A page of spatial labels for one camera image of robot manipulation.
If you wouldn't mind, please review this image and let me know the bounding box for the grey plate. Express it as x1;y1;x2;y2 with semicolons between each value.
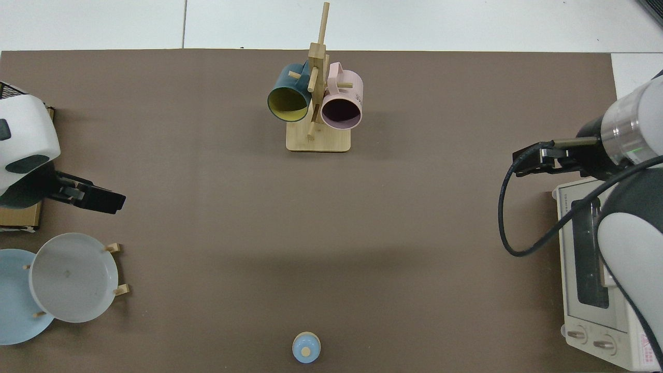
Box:
28;233;119;323

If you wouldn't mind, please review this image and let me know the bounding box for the wooden plate rack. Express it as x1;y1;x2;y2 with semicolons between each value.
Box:
23;242;130;318

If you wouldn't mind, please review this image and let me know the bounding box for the light blue plate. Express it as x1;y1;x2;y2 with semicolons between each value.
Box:
0;249;55;346

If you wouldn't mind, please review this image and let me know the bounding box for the pale toaster oven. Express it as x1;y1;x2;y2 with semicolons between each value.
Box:
552;176;663;371

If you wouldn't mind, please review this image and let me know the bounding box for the black equipment corner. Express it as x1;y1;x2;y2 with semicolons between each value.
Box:
636;0;663;26

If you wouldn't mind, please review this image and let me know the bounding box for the pink cup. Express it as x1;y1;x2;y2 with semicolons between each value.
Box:
320;62;364;130

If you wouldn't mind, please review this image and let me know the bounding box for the brown table cloth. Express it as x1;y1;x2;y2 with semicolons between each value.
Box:
0;49;619;373

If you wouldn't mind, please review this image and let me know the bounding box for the wooden cup stand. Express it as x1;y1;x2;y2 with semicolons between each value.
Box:
286;2;354;153

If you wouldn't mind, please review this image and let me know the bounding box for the dark blue cup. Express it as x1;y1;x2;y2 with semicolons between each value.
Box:
267;62;312;123

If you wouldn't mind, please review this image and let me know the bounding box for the small blue round thing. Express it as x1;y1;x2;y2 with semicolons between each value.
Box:
292;332;321;364

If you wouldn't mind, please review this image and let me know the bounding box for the wire basket with wooden floor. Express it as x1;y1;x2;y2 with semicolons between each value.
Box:
0;80;55;232

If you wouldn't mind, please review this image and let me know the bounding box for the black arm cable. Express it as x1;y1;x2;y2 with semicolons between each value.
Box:
498;150;663;358

